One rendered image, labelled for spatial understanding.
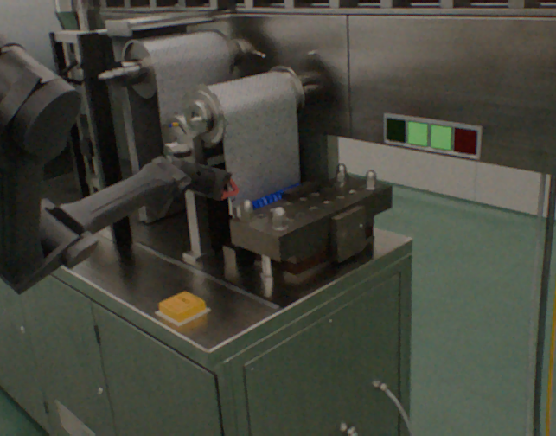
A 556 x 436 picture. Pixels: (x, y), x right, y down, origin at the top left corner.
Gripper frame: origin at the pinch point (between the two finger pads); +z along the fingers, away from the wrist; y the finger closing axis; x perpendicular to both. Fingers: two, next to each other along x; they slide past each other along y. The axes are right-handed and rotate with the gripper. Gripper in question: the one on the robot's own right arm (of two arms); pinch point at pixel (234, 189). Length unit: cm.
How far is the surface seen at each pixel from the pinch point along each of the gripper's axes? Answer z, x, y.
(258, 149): 3.3, 11.0, 0.3
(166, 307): -17.4, -27.3, 9.3
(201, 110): -13.3, 14.7, -3.9
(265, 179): 8.3, 4.7, 0.3
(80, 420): 13, -80, -48
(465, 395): 135, -47, 12
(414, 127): 19.9, 25.7, 29.1
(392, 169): 277, 49, -145
